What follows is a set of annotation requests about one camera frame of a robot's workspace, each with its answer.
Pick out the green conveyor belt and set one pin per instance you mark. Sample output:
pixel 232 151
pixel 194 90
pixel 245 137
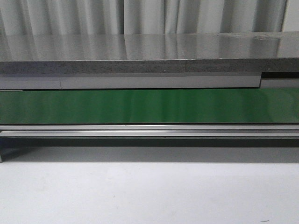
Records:
pixel 150 106

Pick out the grey stone slab bench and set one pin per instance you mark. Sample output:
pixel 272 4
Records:
pixel 148 53

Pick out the white pleated curtain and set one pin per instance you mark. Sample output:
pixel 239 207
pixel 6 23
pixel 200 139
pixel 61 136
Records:
pixel 38 17

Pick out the aluminium front conveyor rail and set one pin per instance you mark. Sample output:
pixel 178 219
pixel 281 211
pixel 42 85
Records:
pixel 164 131

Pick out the grey rear conveyor rail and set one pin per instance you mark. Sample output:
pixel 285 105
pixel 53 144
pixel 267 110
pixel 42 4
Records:
pixel 149 80

